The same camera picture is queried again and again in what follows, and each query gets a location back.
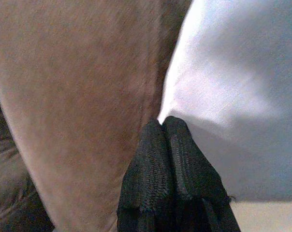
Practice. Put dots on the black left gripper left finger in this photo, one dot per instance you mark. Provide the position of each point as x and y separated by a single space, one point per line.
146 174

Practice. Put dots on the brown round fabric sofa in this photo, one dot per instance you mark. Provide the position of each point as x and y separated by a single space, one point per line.
76 96

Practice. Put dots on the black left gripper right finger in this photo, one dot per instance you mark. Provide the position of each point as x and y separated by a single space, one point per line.
194 183

